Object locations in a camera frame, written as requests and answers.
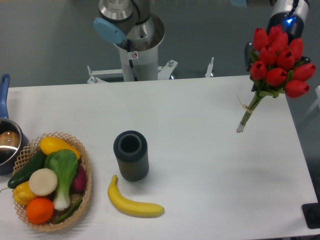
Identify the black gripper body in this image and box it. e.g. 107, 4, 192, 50
266, 0, 310, 43

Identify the red tulip bouquet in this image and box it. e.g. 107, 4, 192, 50
236, 24, 316, 133

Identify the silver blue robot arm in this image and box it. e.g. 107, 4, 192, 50
93, 0, 310, 73

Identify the black device at table edge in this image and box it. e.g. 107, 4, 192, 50
301, 202, 320, 229

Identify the dark grey ribbed vase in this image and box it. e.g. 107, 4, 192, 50
113, 130, 149, 182

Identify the yellow banana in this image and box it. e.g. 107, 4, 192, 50
107, 175, 165, 218

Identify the green bok choy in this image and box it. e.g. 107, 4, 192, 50
44, 149, 78, 211

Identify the purple sweet potato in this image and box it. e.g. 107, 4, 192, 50
71, 164, 87, 193

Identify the yellow squash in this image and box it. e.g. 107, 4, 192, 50
39, 136, 81, 160

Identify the green bean pod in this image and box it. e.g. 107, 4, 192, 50
53, 198, 83, 225

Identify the woven wicker basket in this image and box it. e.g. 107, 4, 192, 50
13, 131, 92, 232

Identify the green cucumber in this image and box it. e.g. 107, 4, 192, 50
7, 150, 47, 189

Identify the beige round bun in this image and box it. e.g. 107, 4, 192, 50
28, 168, 58, 196

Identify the orange fruit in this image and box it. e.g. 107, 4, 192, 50
26, 197, 55, 224

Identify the yellow bell pepper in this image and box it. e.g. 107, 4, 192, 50
12, 181, 37, 206

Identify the white frame at right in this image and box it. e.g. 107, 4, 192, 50
297, 85, 320, 126

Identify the blue handled saucepan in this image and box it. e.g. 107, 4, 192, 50
0, 74, 29, 175

